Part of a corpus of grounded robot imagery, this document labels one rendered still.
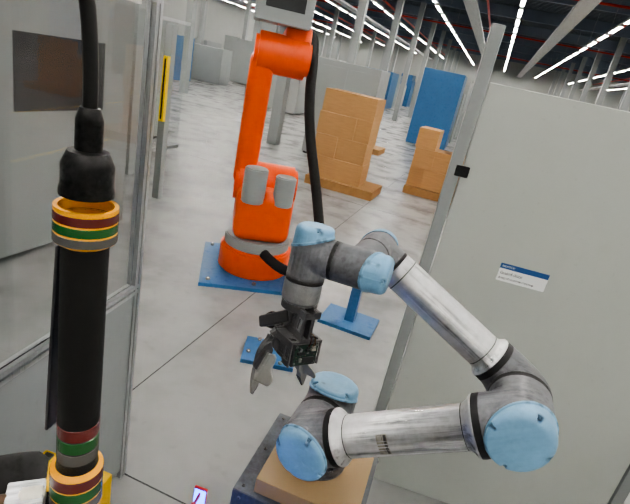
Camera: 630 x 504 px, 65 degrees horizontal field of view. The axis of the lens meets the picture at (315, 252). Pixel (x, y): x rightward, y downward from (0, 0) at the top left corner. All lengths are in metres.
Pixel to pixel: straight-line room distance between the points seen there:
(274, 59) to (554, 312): 2.89
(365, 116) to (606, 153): 6.31
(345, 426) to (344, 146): 7.49
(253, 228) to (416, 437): 3.48
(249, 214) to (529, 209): 2.65
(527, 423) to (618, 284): 1.50
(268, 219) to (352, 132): 4.26
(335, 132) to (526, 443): 7.68
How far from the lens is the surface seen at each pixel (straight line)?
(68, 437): 0.47
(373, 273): 0.86
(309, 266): 0.90
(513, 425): 0.91
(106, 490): 1.20
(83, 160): 0.36
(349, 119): 8.30
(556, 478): 2.81
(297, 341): 0.94
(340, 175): 8.42
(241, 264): 4.38
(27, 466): 0.74
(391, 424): 1.00
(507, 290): 2.27
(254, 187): 4.13
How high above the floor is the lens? 1.94
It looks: 21 degrees down
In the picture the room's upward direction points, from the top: 12 degrees clockwise
